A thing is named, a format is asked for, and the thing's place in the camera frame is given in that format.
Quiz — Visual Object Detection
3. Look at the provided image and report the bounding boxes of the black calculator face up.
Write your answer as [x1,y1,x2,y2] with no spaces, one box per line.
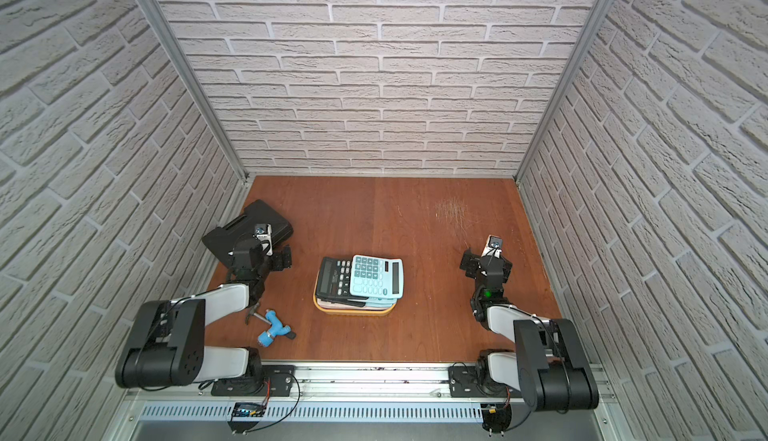
[315,257,367,308]

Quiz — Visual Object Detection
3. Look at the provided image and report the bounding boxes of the light blue calculator back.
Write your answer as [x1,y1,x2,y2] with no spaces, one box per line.
[350,255,404,299]

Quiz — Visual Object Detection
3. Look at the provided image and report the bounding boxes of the small teal calculator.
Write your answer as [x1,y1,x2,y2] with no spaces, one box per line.
[364,297,398,310]

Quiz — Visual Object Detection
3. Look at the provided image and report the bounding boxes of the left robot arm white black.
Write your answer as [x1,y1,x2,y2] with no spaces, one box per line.
[115,235,295,394]

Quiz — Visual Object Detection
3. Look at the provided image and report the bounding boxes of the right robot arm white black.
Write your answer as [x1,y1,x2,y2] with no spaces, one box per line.
[459,247,600,413]

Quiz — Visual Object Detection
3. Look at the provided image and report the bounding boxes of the yellow plastic storage box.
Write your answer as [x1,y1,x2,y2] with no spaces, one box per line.
[313,289,397,317]

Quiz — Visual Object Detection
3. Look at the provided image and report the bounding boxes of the large black case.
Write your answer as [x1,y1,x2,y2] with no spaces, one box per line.
[202,199,293,268]

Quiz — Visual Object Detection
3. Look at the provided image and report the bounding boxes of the right controller connector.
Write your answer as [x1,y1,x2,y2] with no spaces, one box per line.
[481,404,512,437]

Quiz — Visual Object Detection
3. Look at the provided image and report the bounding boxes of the left controller board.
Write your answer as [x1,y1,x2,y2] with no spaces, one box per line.
[228,402,267,434]

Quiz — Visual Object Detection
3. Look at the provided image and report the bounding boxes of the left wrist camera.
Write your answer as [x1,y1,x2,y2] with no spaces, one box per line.
[254,223,273,256]

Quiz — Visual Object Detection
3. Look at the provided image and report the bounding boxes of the blue handled tool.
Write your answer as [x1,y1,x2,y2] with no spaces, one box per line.
[245,304,296,347]

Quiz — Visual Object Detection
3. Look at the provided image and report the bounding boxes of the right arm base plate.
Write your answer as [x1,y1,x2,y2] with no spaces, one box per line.
[447,363,523,402]

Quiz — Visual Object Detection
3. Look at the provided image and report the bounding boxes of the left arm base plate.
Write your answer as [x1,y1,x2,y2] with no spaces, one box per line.
[211,364,296,398]

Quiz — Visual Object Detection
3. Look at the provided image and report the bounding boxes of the aluminium front rail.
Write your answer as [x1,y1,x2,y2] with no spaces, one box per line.
[122,360,619,405]

